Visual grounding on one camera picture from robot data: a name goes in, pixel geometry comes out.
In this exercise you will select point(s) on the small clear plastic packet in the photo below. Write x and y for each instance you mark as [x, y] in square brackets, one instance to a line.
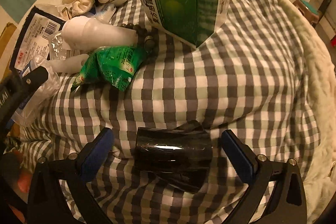
[58, 47]

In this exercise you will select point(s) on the grey checkered cloth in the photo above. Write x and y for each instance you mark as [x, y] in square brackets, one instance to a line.
[223, 77]

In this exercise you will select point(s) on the cream knitted blanket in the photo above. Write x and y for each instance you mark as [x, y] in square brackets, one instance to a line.
[315, 98]

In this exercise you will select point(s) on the wooden stool teal seat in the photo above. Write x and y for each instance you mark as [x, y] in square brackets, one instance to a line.
[307, 10]

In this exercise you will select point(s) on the black plastic bag roll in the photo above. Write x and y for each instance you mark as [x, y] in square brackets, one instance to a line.
[170, 161]

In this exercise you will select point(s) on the clear packet blue print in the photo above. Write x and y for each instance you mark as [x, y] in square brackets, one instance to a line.
[103, 12]

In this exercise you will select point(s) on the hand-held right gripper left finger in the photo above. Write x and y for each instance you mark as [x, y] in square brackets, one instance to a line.
[97, 153]

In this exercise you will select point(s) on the dark blue card package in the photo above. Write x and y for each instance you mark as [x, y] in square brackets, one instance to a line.
[31, 37]

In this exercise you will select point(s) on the orange object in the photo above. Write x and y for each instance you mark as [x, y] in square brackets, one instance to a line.
[23, 179]

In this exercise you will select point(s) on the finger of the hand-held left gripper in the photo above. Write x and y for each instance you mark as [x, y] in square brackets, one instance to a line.
[35, 77]

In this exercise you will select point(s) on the white plastic bottle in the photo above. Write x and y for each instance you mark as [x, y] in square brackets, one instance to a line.
[97, 33]

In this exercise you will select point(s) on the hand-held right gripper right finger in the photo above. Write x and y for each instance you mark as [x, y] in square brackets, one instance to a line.
[237, 157]

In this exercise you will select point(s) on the white plastic tube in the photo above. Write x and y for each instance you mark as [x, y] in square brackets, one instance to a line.
[69, 63]

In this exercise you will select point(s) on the large clear plastic bag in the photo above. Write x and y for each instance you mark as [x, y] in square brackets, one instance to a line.
[42, 98]

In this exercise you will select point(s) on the green medicine box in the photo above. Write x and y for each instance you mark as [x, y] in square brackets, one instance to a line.
[181, 3]

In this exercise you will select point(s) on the green sachet packet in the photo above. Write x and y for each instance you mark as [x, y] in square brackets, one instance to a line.
[85, 71]
[118, 66]

